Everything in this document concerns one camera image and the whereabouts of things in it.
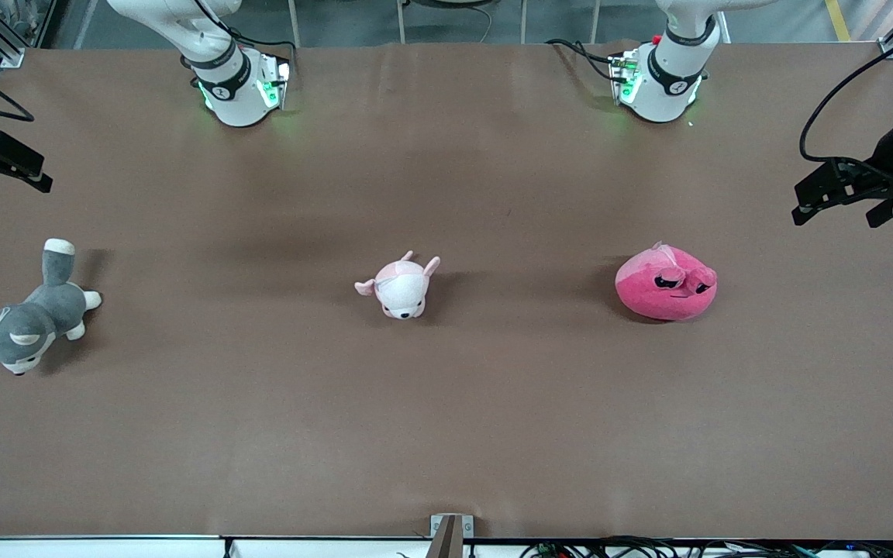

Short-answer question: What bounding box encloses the black arm base cable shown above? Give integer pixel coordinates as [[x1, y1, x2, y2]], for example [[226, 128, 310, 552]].
[[197, 0, 298, 78], [546, 37, 619, 83]]

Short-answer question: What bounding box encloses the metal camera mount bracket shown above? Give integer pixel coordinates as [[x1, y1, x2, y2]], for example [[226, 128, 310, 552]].
[[429, 513, 475, 558]]

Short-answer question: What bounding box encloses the hot pink round plush toy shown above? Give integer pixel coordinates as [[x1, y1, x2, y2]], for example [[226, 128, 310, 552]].
[[615, 241, 719, 322]]

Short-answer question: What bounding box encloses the grey husky plush toy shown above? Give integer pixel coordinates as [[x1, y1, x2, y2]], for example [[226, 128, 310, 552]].
[[0, 238, 103, 377]]

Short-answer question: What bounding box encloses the black cable bundle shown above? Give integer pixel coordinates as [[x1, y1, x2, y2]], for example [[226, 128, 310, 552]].
[[520, 535, 893, 558]]

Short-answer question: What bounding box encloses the light pink pig plush toy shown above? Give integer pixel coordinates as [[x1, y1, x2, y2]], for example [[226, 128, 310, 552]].
[[354, 250, 442, 320]]

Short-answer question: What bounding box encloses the black right arm base cable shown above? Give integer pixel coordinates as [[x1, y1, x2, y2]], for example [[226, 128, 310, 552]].
[[197, 0, 298, 78]]

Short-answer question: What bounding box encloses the white table edge rail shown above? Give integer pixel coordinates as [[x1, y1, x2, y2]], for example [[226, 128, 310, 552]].
[[0, 533, 893, 558]]

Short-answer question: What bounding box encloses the black left arm base cable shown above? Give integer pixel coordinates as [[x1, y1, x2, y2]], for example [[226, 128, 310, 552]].
[[546, 37, 619, 83]]

